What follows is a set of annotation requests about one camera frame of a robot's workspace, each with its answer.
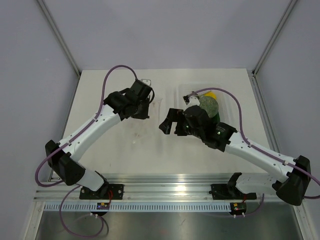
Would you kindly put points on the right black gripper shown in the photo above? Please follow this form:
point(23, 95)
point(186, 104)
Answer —
point(175, 115)

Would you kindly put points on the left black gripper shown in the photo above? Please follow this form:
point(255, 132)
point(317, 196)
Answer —
point(144, 115)

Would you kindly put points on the green netted melon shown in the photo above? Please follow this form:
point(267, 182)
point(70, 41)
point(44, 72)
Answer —
point(210, 105)

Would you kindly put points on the clear zip top bag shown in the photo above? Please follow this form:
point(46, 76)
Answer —
point(154, 111)

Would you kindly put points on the green cucumber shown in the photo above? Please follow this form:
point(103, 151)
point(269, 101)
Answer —
point(217, 117)

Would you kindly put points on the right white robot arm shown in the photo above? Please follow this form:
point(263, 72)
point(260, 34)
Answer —
point(288, 177)

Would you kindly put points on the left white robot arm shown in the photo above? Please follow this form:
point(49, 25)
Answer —
point(63, 157)

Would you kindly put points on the yellow lemon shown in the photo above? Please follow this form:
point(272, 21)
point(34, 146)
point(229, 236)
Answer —
point(210, 94)

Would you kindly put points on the left small circuit board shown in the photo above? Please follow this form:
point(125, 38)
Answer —
point(103, 205)

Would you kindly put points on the small circuit board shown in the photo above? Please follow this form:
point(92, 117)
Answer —
point(239, 207)
point(103, 205)

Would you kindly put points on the right small circuit board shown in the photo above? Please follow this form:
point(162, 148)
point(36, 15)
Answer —
point(239, 207)

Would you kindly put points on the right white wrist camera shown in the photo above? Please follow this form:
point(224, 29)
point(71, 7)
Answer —
point(191, 101)

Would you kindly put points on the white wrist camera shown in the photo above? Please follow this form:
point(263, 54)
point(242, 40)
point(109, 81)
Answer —
point(147, 82)
point(191, 101)

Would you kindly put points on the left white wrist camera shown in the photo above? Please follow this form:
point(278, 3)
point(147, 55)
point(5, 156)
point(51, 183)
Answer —
point(147, 82)

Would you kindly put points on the left aluminium frame post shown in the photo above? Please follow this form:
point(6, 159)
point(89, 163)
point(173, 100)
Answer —
point(58, 36)

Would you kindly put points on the aluminium frame post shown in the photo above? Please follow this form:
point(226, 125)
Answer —
point(275, 35)
point(58, 36)

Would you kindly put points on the aluminium rail front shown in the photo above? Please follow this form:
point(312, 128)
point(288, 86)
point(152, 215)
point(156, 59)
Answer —
point(187, 187)

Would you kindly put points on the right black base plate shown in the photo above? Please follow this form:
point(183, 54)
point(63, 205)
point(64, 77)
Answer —
point(220, 191)

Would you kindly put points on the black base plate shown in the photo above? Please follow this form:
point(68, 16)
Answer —
point(109, 191)
point(220, 191)

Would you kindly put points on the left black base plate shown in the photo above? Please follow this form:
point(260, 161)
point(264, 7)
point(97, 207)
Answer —
point(109, 191)

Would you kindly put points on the white slotted cable duct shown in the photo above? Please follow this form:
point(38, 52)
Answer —
point(214, 207)

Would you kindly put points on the right aluminium frame post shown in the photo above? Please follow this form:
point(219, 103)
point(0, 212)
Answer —
point(275, 35)

